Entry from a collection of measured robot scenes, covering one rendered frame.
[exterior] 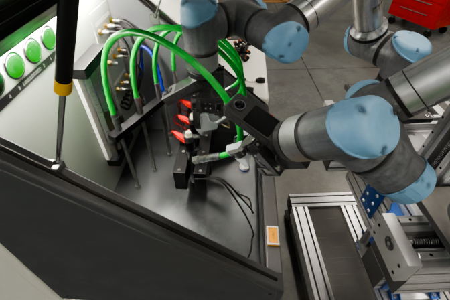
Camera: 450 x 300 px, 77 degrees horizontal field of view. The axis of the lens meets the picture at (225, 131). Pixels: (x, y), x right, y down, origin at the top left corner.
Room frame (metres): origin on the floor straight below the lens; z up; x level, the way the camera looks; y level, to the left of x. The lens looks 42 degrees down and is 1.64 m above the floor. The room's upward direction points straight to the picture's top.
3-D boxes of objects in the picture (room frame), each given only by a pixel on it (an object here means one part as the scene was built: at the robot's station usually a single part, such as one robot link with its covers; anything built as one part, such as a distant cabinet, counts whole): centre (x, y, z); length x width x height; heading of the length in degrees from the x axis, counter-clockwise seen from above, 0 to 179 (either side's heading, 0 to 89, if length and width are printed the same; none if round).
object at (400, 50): (0.84, -0.58, 1.20); 0.13 x 0.12 x 0.14; 33
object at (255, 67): (1.28, -0.09, 0.97); 0.70 x 0.22 x 0.03; 176
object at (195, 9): (0.59, 0.05, 1.41); 0.09 x 0.08 x 0.11; 123
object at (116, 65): (0.85, 0.35, 1.21); 0.13 x 0.03 x 0.31; 176
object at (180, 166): (0.71, 0.10, 0.91); 0.34 x 0.10 x 0.15; 176
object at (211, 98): (0.59, 0.04, 1.25); 0.09 x 0.08 x 0.12; 86
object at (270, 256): (0.58, -0.13, 0.87); 0.62 x 0.04 x 0.16; 176
